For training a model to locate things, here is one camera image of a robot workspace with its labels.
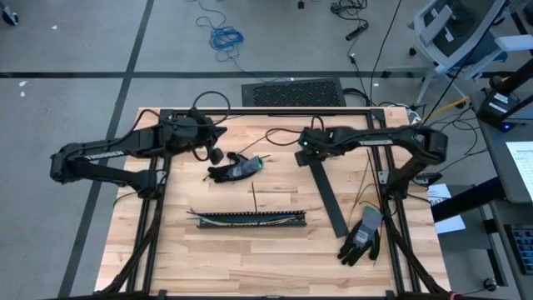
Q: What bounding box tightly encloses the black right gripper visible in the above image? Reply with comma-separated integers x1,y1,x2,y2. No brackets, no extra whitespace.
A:
294,126,335,168

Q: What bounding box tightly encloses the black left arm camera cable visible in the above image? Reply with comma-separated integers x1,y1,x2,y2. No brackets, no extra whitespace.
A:
192,90,232,126

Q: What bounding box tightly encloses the black power strip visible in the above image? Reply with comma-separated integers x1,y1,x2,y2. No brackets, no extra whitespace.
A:
344,22,370,42

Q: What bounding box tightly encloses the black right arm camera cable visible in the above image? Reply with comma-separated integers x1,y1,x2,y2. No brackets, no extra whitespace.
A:
265,115,325,148

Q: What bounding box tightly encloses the white paper sheet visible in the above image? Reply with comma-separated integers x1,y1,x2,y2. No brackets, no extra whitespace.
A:
425,182,467,235

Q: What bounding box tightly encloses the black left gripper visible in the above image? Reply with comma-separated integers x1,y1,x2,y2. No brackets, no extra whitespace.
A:
164,111,229,166

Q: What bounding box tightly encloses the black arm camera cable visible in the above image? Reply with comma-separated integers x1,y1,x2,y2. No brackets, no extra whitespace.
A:
192,90,232,126
265,115,325,148

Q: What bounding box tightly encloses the black keyboard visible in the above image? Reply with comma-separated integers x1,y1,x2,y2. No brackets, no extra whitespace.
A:
502,223,533,276

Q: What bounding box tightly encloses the white cable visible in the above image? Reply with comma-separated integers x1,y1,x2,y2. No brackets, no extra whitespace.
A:
186,210,292,226

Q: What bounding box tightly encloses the grey office chair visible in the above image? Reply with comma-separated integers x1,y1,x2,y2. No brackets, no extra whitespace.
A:
386,0,533,108

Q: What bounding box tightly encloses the black perforated floor grate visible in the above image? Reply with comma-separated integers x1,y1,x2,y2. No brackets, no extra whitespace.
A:
241,77,347,108

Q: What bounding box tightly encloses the blue coiled floor cable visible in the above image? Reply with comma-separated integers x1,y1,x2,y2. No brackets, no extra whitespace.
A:
186,0,276,83

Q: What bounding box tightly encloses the yellow floor cable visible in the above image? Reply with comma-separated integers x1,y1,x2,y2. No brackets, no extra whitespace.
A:
418,96,471,126

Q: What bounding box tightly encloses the black slotted cable duct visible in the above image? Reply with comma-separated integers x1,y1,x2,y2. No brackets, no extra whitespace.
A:
195,209,308,230

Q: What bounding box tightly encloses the black desk beam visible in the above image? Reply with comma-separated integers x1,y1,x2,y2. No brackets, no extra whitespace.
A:
430,177,506,223

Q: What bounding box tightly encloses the black box with blue light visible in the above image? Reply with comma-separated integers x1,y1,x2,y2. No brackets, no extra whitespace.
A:
476,89,526,133

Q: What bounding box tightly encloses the grey black work glove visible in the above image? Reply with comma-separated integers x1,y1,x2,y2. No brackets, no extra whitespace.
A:
336,205,382,268

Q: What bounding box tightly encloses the black tangled floor cable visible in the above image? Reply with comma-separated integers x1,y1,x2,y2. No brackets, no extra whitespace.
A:
330,0,368,20

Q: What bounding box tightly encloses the white lit laptop screen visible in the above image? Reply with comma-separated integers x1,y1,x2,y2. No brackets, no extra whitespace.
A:
505,140,533,204

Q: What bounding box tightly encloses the grey desk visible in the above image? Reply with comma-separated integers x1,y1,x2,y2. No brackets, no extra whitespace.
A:
470,85,533,300

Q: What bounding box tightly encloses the black duct cover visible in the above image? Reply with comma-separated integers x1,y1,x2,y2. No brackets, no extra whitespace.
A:
308,158,351,240

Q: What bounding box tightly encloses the long black floor cable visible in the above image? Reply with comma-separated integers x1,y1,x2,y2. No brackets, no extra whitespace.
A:
368,0,404,108

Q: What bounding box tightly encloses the grey glove with green cuff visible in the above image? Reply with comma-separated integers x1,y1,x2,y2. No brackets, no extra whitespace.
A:
206,152,265,185

